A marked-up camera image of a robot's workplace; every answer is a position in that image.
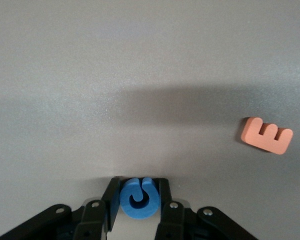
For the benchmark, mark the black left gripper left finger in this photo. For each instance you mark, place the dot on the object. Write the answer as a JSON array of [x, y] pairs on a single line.
[[95, 220]]

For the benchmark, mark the blue foam letter C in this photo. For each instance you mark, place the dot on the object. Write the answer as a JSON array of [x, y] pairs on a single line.
[[127, 200]]

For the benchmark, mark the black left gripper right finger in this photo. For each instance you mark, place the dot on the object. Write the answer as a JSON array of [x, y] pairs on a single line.
[[175, 220]]

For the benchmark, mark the orange foam letter E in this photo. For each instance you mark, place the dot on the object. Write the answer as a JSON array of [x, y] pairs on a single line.
[[252, 135]]

